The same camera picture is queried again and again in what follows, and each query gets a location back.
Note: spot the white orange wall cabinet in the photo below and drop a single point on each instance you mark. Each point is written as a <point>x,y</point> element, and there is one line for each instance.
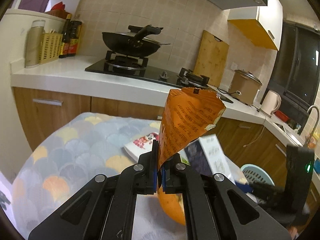
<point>262,25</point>

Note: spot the black wok with lid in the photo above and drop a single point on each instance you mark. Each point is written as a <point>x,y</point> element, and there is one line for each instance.
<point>135,43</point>

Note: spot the orange fruit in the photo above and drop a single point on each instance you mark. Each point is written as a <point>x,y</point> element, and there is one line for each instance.
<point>172,205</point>

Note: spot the red label sauce bottle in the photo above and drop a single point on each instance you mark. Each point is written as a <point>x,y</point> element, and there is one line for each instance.
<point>74,33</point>

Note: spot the yellow utensil basket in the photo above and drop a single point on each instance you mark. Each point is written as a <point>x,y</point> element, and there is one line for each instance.
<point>50,47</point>

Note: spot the steel thermos bottle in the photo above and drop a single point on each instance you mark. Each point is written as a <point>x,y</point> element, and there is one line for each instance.
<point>33,43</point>

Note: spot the black gas stove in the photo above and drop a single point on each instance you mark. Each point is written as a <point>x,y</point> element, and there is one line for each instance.
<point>138,68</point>

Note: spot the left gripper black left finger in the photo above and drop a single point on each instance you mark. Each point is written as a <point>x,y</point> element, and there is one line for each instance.
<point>105,207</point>

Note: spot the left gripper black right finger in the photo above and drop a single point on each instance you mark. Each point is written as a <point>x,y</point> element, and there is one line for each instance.
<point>215,208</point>

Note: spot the light blue perforated trash basket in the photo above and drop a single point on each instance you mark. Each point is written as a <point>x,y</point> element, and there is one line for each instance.
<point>254,173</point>

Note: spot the wooden cutting board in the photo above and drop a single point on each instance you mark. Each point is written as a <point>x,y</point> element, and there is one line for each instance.
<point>211,59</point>

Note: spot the wooden base cabinets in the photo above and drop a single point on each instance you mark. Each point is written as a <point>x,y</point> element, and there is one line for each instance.
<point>44,112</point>

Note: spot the white red snack bag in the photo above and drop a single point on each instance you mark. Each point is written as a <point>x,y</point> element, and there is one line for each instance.
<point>141,145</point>

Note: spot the white electric kettle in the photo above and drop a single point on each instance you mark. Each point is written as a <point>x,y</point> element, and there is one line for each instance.
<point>271,103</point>

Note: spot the red plastic tray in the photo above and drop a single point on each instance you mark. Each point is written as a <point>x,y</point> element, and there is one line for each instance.
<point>281,116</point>

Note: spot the brown rice cooker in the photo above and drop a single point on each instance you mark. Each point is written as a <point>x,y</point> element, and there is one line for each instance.
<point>244,87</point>

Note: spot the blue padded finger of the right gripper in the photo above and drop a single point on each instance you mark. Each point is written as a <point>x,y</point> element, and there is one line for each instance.
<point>246,188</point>

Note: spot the dark window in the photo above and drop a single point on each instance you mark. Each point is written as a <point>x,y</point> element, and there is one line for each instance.
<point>295,76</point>

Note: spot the orange snack wrapper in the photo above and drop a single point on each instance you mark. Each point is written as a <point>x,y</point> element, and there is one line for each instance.
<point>189,113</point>

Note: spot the dark soy sauce bottle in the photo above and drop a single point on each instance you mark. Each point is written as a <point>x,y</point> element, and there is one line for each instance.
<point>65,38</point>

